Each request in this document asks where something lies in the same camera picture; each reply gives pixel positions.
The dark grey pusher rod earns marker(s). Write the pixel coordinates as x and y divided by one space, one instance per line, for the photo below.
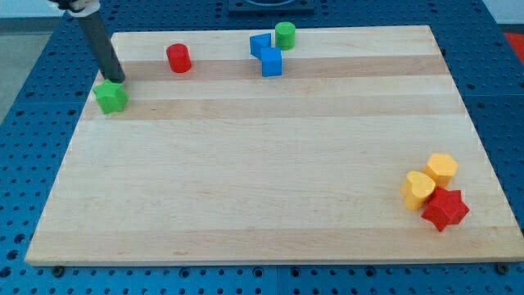
102 49

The white and black rod holder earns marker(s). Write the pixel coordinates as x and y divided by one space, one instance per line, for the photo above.
78 8

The green star block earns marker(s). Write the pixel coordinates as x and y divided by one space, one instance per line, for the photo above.
111 97

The red star block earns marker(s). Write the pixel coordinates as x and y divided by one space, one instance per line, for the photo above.
445 207

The red cylinder block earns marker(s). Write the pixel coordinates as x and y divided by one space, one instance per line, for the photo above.
179 58

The blue triangular block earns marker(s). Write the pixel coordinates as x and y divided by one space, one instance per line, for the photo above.
259 42

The blue cube block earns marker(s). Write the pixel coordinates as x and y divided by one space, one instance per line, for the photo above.
271 62

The light wooden board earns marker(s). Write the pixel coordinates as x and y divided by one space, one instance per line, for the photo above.
222 166

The green cylinder block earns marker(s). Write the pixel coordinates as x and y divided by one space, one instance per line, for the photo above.
285 35

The yellow heart block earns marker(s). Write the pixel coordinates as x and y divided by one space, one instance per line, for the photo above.
416 189

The yellow hexagon block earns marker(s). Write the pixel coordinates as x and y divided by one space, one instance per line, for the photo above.
441 168

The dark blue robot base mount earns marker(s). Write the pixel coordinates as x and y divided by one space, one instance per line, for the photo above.
269 6

